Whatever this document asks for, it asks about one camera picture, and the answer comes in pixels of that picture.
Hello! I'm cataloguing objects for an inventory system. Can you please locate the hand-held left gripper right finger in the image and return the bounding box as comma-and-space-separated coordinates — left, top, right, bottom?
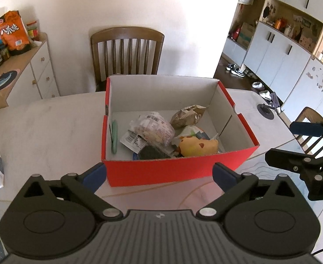
196, 162, 303, 221

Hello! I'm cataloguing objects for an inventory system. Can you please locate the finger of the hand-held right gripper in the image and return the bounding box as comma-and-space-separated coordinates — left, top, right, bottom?
289, 118, 323, 152
265, 148, 323, 174

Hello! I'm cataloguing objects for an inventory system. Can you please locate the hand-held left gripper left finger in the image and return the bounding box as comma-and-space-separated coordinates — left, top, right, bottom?
21, 162, 124, 221

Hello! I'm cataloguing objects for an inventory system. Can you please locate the yellow plush toy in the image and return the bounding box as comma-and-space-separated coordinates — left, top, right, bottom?
178, 136, 219, 157

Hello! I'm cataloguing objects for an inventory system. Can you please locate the red cardboard box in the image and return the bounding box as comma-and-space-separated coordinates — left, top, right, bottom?
101, 74, 261, 188

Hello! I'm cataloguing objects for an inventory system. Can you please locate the dark grey packet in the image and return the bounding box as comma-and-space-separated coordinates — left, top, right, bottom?
132, 145, 177, 160

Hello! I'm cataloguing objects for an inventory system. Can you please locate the brown silver bag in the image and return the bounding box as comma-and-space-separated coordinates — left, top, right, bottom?
170, 105, 207, 129

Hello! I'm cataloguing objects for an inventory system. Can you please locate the white barcode plastic wrapper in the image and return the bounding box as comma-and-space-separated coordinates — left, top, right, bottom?
120, 112, 176, 153

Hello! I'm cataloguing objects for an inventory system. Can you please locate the white marble desktop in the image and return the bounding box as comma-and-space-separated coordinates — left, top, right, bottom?
0, 88, 323, 264

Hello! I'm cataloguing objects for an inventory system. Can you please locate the brown wooden slatted chair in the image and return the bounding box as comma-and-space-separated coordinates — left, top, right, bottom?
293, 107, 323, 156
90, 27, 165, 92

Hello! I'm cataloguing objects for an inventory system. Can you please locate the light green pen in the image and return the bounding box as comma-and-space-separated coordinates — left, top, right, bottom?
111, 119, 119, 154

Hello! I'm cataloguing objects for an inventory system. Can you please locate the white green snack packet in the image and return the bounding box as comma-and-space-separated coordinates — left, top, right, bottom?
172, 125, 211, 145

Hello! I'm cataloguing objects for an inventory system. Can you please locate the printed clear table mat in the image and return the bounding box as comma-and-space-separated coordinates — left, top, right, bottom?
0, 139, 323, 264

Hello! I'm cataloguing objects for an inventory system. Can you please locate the brown cardboard carton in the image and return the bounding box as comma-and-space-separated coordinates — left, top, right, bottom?
237, 23, 257, 48

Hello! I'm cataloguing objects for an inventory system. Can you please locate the white sideboard with drawers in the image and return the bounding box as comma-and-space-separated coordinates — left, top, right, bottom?
0, 32, 61, 113

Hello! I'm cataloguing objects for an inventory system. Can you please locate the round whale print mat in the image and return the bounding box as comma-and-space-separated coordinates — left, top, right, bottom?
0, 70, 20, 91

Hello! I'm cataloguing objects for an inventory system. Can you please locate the red lid jar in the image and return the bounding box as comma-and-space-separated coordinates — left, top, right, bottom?
27, 20, 39, 39

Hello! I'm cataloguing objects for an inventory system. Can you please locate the orange snack bag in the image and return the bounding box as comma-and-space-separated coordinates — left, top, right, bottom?
0, 10, 31, 56

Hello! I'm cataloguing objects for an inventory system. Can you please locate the white door wall cabinet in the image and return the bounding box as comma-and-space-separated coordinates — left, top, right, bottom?
222, 0, 323, 121

